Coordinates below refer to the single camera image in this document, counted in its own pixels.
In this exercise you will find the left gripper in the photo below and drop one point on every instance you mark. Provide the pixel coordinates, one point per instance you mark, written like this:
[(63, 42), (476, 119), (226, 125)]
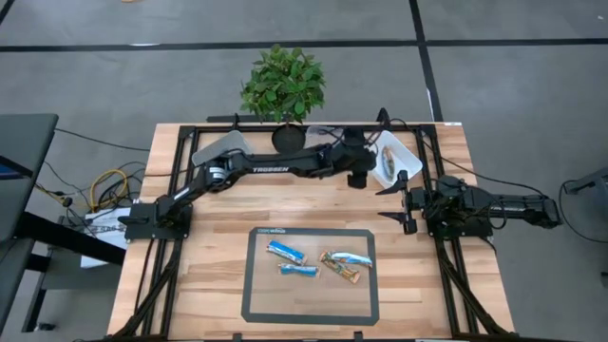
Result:
[(356, 157)]

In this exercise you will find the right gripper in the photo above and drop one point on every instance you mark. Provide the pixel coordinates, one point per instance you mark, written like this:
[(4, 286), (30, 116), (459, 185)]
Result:
[(411, 199)]

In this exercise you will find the green granola bar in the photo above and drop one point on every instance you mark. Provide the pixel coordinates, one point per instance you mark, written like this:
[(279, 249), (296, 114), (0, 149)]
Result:
[(344, 274), (388, 164)]

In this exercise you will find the blue granola bar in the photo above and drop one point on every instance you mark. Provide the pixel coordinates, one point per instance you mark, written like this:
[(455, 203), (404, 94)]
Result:
[(285, 252), (298, 270), (351, 259)]

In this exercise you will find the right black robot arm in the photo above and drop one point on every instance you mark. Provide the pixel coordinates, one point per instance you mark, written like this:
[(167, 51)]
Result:
[(513, 204)]

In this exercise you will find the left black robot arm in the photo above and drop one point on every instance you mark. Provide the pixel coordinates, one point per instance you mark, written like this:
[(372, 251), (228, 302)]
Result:
[(271, 168)]

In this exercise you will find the potted green leafy plant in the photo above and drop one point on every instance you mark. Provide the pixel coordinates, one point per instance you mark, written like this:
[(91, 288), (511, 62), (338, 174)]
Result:
[(285, 85)]

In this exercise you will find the brown silicone baking mat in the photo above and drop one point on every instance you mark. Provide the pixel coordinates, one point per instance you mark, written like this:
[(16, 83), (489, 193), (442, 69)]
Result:
[(309, 299)]

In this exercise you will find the grey floor equipment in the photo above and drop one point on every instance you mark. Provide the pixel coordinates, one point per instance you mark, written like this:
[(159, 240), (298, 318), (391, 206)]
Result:
[(591, 183)]

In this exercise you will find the grey desk top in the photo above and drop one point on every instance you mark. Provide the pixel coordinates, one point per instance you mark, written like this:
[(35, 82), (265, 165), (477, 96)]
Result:
[(12, 280), (24, 157)]

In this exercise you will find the black aluminium table frame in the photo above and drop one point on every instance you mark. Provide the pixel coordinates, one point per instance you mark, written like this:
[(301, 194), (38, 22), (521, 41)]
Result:
[(216, 128)]

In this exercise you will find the black desk frame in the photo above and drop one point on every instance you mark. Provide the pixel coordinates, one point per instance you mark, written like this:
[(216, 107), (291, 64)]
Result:
[(71, 240)]

